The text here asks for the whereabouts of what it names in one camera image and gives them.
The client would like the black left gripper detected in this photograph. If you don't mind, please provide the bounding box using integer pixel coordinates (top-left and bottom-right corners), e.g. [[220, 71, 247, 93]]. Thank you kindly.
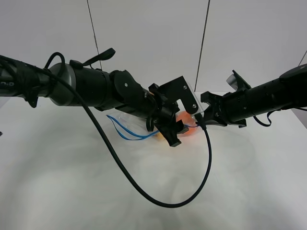
[[142, 83, 189, 147]]

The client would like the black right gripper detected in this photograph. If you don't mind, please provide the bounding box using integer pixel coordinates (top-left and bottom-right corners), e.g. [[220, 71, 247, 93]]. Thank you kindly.
[[196, 92, 248, 128]]

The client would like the clear zip bag blue seal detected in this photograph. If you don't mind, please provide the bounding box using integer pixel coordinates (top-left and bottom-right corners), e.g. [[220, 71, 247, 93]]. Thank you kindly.
[[106, 109, 204, 142]]

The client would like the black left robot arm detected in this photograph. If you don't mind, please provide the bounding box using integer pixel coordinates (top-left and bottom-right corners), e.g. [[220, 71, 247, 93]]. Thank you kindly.
[[0, 48, 188, 147]]

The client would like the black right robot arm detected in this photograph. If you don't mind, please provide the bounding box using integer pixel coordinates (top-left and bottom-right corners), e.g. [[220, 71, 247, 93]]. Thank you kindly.
[[197, 65, 307, 128]]

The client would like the orange fruit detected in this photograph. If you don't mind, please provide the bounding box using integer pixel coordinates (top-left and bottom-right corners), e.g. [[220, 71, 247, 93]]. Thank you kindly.
[[176, 111, 198, 137]]

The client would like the yellow fruit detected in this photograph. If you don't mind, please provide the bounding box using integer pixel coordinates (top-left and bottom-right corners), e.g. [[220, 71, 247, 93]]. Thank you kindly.
[[153, 130, 165, 141]]

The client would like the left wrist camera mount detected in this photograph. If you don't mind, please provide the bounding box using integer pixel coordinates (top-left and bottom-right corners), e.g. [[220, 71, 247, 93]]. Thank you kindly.
[[157, 76, 203, 115]]

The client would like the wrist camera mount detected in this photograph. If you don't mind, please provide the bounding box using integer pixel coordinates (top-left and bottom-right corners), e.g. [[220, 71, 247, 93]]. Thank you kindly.
[[226, 70, 251, 91], [157, 76, 203, 115]]

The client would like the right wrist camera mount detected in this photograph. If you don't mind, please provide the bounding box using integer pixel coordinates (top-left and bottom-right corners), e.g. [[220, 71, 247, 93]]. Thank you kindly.
[[226, 70, 251, 91]]

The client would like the blue cable on right arm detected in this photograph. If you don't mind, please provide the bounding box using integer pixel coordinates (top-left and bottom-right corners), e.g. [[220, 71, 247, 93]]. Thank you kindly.
[[253, 109, 283, 127]]

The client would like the black camera cable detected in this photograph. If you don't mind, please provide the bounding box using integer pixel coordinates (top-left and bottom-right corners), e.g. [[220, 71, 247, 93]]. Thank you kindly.
[[43, 52, 213, 208]]

